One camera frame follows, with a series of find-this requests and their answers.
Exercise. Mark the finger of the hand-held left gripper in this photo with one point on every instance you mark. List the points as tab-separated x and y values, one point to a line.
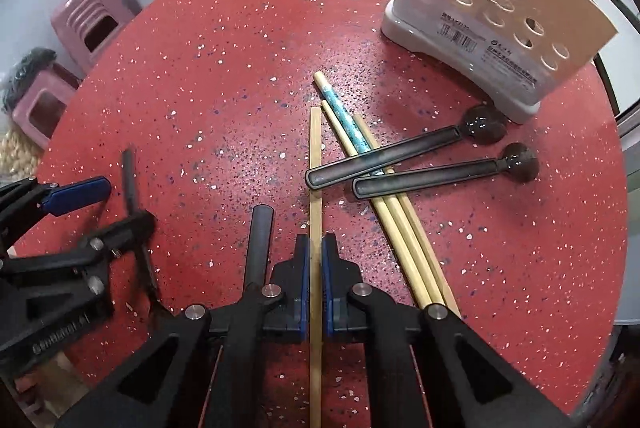
127	230
80	194

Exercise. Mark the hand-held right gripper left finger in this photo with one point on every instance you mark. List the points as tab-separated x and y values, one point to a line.
301	293

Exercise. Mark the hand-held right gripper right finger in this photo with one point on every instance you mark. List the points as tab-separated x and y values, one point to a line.
328	293

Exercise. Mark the black chopstick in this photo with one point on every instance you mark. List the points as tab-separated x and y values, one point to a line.
130	183

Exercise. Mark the plain wooden chopstick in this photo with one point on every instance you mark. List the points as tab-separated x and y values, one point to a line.
340	132
425	248
315	188

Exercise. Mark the black plastic spoon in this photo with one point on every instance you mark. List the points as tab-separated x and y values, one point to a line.
425	180
400	150

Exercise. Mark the blue floral wooden chopstick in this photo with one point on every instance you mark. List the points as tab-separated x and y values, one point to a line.
345	120

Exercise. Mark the bag of pale produce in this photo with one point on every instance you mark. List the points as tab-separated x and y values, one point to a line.
17	155

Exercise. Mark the pink plastic stool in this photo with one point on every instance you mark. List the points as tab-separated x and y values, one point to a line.
80	12
35	107

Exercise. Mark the dark plastic bag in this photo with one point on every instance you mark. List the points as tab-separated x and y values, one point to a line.
25	72

